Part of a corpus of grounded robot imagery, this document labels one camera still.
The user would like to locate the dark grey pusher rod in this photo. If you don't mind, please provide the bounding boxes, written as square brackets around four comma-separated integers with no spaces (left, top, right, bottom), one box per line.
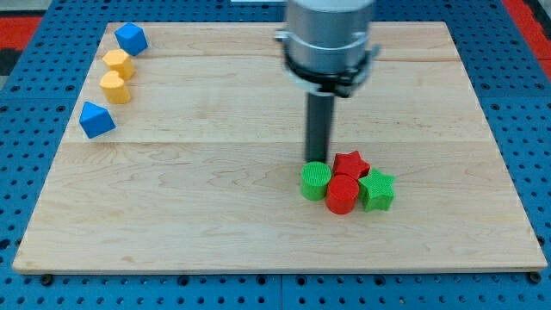
[305,93,335,163]

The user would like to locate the red star block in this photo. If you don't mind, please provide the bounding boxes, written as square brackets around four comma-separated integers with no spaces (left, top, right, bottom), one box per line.
[332,151,371,180]

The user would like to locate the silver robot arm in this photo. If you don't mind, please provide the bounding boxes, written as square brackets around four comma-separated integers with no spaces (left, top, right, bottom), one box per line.
[275,0,378,162]

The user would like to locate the green star block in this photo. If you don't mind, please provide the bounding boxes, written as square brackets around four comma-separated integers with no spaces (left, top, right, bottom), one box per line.
[358,168,395,212]

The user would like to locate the green cylinder block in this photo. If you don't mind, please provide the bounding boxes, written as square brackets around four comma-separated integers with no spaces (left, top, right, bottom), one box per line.
[300,161,332,201]

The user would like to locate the red cylinder block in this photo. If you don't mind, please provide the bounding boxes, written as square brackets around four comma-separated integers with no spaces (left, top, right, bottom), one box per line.
[325,175,359,214]

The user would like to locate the light wooden board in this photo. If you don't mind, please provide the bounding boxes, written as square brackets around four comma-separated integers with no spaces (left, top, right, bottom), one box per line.
[12,22,548,275]

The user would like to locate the blue cube block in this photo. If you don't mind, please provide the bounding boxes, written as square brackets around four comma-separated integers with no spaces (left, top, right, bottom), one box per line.
[115,22,148,56]

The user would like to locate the yellow hexagon block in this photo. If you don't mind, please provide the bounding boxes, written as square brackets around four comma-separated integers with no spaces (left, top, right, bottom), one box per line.
[102,49,135,80]

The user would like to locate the yellow heart block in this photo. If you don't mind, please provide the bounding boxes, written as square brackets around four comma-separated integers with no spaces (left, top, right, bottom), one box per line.
[99,71,131,104]

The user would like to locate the blue triangle block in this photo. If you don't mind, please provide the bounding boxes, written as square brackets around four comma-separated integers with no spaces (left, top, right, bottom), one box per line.
[79,102,116,139]

